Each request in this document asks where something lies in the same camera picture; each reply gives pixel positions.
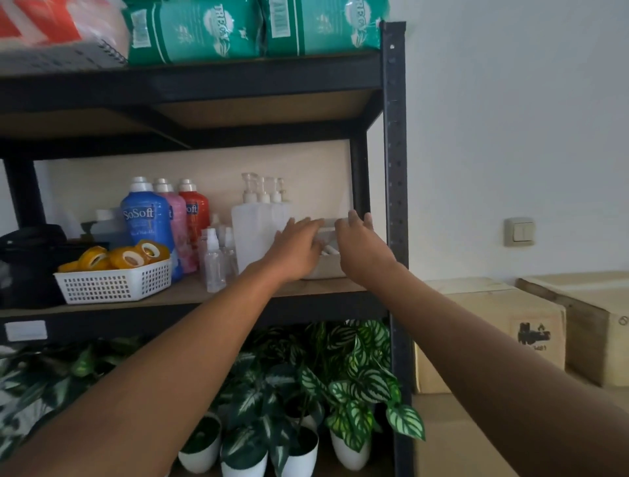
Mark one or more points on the person's left hand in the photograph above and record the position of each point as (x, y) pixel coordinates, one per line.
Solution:
(295, 250)

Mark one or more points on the person's right hand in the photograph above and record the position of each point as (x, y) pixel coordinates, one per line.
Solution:
(363, 250)

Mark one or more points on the person's right fingers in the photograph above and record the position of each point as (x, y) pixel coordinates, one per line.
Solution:
(355, 222)

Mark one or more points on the person's left fingers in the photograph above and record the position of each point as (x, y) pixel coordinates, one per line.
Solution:
(302, 227)

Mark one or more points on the small white plastic container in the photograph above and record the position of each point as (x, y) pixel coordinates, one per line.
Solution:
(328, 268)

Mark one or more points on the person's right forearm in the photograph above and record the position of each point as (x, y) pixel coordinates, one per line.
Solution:
(491, 388)

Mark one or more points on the person's left forearm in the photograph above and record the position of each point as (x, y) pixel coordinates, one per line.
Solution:
(147, 383)

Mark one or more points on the large clear pump bottle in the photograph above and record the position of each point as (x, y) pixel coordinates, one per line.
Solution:
(248, 231)

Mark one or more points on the small clear spray bottle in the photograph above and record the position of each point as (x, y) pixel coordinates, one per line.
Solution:
(215, 268)
(229, 253)

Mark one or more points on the black metal shelf rack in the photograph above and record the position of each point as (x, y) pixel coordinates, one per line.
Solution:
(395, 147)

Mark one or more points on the red softener bottle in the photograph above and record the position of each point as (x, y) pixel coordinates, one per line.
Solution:
(196, 211)

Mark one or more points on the pink softener bottle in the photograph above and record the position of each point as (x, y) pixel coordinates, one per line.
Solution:
(177, 226)

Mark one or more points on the orange tape roll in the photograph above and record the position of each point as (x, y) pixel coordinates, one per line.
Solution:
(153, 251)
(93, 258)
(69, 268)
(127, 257)

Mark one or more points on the blue softener bottle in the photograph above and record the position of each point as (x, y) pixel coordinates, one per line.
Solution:
(145, 221)

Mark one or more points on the potted plant in white pot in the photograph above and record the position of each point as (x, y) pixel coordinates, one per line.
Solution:
(201, 442)
(299, 422)
(245, 432)
(361, 388)

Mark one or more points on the cardboard box with black print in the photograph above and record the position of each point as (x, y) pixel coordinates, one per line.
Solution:
(496, 319)

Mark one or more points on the white perforated plastic basket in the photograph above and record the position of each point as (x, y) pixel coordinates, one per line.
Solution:
(115, 285)

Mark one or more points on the green tissue packet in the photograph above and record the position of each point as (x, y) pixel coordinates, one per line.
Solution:
(322, 24)
(194, 32)

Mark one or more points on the large flat cardboard box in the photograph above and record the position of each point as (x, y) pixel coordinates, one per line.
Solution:
(442, 437)

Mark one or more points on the plain cardboard box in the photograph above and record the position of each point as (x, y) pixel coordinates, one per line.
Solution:
(589, 319)

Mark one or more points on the black bag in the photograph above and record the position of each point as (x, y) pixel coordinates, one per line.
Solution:
(29, 265)

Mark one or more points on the white shelf label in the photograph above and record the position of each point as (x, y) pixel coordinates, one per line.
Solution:
(25, 330)

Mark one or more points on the spiral notebook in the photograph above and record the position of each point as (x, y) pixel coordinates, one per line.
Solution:
(59, 58)

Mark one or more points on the bunch of green leafy plants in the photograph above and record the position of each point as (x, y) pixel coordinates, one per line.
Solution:
(44, 383)

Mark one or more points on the red and white packet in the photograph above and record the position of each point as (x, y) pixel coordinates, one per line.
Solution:
(54, 19)

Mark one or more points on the beige wall light switch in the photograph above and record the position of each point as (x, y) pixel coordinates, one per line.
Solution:
(519, 232)

